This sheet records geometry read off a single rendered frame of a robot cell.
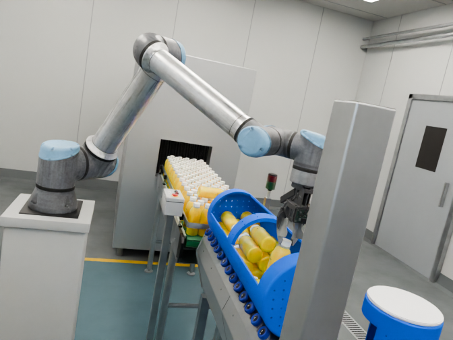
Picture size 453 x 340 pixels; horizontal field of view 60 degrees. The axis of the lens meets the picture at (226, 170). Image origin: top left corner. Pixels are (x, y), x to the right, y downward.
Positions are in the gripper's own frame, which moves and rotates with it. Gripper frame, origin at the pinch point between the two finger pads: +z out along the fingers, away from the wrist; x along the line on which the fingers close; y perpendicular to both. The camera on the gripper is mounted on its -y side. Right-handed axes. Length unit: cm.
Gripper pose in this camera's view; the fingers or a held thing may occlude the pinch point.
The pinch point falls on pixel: (286, 240)
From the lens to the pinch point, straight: 134.6
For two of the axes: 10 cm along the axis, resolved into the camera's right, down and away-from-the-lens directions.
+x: 9.5, 1.5, 2.8
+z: -2.0, 9.6, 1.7
